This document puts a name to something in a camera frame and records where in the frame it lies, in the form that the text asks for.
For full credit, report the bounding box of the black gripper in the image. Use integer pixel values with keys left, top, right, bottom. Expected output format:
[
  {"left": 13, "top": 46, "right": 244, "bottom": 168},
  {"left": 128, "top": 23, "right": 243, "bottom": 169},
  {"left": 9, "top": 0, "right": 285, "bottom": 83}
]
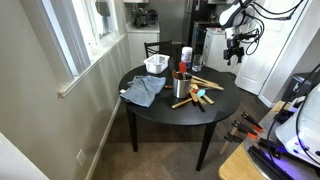
[{"left": 223, "top": 37, "right": 246, "bottom": 66}]

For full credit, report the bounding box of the slotted wooden spatula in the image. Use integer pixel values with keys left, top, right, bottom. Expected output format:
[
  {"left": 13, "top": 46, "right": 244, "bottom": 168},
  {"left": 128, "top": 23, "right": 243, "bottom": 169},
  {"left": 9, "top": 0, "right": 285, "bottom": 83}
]
[{"left": 191, "top": 75, "right": 218, "bottom": 86}]

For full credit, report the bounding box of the steel utensil container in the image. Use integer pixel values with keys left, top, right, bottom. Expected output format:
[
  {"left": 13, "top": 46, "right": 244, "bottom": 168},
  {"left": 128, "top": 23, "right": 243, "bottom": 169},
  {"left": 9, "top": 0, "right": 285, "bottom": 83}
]
[{"left": 172, "top": 72, "right": 193, "bottom": 99}]

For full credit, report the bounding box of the white kitchen appliance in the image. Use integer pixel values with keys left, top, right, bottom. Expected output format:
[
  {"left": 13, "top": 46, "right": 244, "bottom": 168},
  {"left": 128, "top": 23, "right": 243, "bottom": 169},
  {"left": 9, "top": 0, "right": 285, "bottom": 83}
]
[{"left": 202, "top": 27, "right": 235, "bottom": 73}]

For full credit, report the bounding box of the white door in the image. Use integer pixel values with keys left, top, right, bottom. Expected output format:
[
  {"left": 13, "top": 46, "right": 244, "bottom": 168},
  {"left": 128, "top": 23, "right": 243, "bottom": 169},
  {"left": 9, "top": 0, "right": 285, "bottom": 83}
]
[{"left": 234, "top": 0, "right": 314, "bottom": 96}]

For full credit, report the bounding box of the clear glass mug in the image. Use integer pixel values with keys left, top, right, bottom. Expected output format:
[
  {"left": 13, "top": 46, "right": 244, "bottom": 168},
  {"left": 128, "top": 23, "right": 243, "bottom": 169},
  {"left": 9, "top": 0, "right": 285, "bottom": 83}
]
[{"left": 191, "top": 54, "right": 205, "bottom": 73}]

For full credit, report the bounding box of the wooden spoon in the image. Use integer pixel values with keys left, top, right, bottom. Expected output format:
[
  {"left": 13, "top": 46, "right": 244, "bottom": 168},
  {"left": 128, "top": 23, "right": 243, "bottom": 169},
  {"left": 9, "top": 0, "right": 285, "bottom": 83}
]
[{"left": 192, "top": 83, "right": 216, "bottom": 106}]

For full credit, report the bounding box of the white wipes canister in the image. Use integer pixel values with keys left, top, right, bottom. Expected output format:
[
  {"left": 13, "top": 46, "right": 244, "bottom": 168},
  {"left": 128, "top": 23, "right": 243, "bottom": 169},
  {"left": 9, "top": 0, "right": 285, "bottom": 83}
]
[{"left": 180, "top": 46, "right": 194, "bottom": 70}]

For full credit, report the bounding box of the long wooden stick utensil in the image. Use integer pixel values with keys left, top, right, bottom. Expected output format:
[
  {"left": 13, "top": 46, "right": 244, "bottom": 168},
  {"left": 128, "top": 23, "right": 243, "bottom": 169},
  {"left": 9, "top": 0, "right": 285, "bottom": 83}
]
[{"left": 196, "top": 94, "right": 208, "bottom": 106}]

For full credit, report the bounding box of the wooden fork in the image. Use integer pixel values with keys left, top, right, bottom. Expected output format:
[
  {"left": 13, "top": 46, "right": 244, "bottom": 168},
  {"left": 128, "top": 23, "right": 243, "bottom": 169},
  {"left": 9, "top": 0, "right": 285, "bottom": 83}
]
[{"left": 189, "top": 88, "right": 200, "bottom": 103}]

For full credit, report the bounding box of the dark refrigerator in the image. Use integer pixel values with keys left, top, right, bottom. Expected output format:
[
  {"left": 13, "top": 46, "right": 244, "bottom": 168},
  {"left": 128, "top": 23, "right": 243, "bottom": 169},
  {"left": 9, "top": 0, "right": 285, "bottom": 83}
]
[{"left": 182, "top": 0, "right": 216, "bottom": 46}]

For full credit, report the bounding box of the dark brown wooden utensil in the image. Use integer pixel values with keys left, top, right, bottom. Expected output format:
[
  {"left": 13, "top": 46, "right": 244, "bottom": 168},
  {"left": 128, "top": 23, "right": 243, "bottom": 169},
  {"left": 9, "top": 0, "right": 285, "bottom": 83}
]
[{"left": 171, "top": 68, "right": 181, "bottom": 80}]

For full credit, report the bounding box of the black clamp orange tip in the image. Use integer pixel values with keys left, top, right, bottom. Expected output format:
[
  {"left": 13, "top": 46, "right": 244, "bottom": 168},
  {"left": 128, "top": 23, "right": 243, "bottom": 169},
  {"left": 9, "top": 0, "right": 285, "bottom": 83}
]
[
  {"left": 241, "top": 111, "right": 264, "bottom": 133},
  {"left": 232, "top": 120, "right": 260, "bottom": 140}
]

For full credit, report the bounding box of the short wooden stick utensil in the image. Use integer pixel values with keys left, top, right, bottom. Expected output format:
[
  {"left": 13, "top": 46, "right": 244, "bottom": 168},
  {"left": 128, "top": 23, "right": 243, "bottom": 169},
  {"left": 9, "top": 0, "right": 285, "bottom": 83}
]
[{"left": 171, "top": 97, "right": 194, "bottom": 110}]

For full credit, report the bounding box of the black dining chair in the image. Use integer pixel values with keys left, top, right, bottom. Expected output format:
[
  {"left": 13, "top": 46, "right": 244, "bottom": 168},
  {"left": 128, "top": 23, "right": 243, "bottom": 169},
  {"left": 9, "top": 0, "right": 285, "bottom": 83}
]
[{"left": 143, "top": 39, "right": 174, "bottom": 64}]

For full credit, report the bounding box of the white plastic basket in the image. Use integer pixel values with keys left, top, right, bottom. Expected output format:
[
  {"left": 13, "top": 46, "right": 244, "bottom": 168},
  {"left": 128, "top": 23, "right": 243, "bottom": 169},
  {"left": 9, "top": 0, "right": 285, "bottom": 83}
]
[{"left": 143, "top": 53, "right": 171, "bottom": 75}]

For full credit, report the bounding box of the black clamp long bar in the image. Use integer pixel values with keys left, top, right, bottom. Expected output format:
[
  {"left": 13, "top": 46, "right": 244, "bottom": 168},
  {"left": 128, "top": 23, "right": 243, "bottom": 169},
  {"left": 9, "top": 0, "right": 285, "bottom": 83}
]
[{"left": 219, "top": 131, "right": 246, "bottom": 155}]

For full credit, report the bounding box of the round black table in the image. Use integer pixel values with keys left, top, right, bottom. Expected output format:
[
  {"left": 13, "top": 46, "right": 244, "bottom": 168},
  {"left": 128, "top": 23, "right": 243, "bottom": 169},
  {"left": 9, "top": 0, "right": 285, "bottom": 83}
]
[{"left": 118, "top": 62, "right": 242, "bottom": 172}]

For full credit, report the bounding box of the white counter cabinet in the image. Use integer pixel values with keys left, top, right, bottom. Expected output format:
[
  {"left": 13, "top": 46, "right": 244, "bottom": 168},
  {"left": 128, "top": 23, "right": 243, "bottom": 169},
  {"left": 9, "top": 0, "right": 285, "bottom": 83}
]
[{"left": 125, "top": 21, "right": 161, "bottom": 69}]

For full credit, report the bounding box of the blue cloth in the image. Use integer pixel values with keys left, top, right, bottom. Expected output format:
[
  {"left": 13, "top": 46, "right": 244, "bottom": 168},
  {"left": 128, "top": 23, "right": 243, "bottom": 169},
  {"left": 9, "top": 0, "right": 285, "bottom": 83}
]
[{"left": 119, "top": 74, "right": 167, "bottom": 108}]

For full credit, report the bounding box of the black coffee machine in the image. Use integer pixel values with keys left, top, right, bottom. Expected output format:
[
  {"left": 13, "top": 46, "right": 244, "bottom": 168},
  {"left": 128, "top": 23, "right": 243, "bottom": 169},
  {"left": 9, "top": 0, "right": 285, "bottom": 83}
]
[{"left": 131, "top": 7, "right": 150, "bottom": 30}]

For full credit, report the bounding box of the wooden base board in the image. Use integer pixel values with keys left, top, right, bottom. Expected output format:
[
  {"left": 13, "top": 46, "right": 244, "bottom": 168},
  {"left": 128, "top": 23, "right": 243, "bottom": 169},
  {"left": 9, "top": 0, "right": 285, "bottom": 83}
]
[{"left": 218, "top": 99, "right": 320, "bottom": 180}]

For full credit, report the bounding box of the blue spatula black handle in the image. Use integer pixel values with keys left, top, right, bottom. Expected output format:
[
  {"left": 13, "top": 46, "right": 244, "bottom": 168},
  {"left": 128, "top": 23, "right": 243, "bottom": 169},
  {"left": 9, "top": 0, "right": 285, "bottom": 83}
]
[{"left": 194, "top": 88, "right": 207, "bottom": 113}]

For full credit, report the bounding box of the red spatula clear handle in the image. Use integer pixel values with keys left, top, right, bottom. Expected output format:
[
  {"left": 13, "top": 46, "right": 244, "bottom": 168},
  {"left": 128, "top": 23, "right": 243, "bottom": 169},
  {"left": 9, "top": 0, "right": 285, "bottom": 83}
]
[{"left": 178, "top": 61, "right": 188, "bottom": 80}]

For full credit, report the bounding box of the white window frame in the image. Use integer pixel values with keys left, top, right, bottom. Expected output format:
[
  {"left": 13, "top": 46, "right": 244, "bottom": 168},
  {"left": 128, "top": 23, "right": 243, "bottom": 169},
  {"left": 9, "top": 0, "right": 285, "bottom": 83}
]
[{"left": 39, "top": 0, "right": 127, "bottom": 99}]

